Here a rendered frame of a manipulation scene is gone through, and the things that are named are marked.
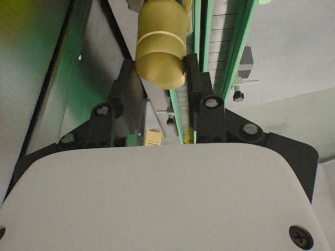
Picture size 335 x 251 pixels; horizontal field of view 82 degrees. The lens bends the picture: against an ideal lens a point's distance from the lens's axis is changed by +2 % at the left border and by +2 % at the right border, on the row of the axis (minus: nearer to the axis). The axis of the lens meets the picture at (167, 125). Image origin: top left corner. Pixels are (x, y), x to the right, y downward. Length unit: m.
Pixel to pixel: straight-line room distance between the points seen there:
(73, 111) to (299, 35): 0.72
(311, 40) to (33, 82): 0.81
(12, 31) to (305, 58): 0.88
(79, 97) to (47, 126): 0.14
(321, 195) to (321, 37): 6.06
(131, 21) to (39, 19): 0.30
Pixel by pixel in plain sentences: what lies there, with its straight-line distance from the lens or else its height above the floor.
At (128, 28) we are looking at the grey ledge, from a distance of 0.53.
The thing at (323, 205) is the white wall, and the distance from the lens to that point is 6.72.
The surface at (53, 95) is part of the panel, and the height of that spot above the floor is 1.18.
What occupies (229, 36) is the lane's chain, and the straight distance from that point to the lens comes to 0.55.
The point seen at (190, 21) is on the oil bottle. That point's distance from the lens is 0.25.
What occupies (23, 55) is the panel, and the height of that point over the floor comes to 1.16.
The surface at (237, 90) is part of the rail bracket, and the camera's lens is 0.56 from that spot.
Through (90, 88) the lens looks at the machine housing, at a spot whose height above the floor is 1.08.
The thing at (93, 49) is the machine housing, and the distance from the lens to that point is 0.42.
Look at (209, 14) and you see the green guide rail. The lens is 0.40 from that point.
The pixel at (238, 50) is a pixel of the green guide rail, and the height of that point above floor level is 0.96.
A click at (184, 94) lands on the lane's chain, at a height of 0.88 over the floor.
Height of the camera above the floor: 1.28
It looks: 23 degrees down
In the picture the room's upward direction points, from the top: 178 degrees counter-clockwise
